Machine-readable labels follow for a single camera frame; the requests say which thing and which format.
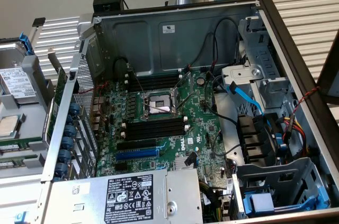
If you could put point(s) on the green RAM stick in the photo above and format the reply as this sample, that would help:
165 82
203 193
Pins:
10 146
6 165

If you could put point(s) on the silver socket cover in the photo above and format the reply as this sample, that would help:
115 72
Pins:
176 89

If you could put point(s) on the CPU socket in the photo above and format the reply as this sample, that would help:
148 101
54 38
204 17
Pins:
159 100

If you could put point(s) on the silver socket locking lever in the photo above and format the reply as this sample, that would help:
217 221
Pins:
139 82
159 108

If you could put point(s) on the silver coin cell battery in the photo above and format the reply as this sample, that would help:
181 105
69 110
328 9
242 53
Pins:
201 81

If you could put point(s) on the green Dell motherboard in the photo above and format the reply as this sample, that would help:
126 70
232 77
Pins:
201 128

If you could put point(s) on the light blue slot clip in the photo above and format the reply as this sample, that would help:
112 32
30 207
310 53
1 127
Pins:
162 147

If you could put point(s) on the long black expansion slot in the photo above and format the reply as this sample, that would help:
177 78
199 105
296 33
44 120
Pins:
136 144

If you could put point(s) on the blue expansion slot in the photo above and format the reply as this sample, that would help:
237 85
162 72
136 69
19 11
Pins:
137 154

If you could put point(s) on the silver finned heatsink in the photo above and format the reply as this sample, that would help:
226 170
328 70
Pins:
180 164

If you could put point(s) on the grey metal PC case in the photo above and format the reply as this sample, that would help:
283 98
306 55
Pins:
132 38

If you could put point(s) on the short black expansion slot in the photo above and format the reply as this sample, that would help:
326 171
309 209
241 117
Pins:
121 166

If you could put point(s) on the black fan shroud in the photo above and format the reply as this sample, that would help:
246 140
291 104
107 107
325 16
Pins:
249 134

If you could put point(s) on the blue card retention latch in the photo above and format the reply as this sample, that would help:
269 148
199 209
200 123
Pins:
64 155
61 169
70 130
57 179
68 142
69 119
74 108

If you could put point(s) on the grey metal disk bay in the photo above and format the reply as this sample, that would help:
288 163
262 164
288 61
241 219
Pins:
265 57
265 179

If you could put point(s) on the green graphics card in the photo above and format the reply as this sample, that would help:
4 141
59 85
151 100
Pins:
60 86

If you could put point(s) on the silver power supply unit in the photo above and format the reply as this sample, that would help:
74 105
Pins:
79 202

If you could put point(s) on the grey parts rack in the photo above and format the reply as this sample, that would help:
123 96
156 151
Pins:
31 118

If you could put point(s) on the blue disk caddy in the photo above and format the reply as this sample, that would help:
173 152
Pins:
260 202

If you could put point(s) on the silver hard disk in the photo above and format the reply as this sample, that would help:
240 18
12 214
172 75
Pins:
16 83

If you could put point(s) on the dark box grey face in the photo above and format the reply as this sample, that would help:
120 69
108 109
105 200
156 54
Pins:
328 75

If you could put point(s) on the silver CPU chip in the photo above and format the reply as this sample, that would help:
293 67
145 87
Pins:
8 126

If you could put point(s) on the blue plastic tab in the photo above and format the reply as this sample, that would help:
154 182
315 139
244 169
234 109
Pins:
21 218

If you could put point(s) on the black camera box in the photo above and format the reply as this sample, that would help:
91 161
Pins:
108 3

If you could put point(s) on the small black bracket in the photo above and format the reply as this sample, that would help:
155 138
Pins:
38 22

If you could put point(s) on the blue disk rail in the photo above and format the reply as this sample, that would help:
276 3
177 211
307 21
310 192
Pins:
26 46

